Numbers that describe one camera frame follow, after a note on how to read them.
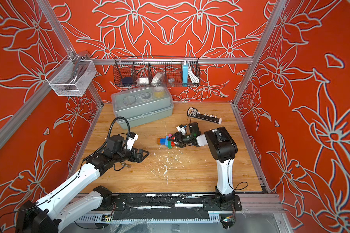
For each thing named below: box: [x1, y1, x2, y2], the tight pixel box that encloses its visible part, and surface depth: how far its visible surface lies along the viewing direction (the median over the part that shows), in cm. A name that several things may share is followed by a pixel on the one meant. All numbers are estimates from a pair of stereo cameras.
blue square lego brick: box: [159, 137, 166, 146], surface depth 95 cm
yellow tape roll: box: [153, 86, 166, 99], surface depth 105 cm
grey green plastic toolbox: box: [110, 86, 175, 130], surface depth 100 cm
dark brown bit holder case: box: [186, 106, 223, 125], surface depth 112 cm
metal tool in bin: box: [65, 54, 88, 92], surface depth 85 cm
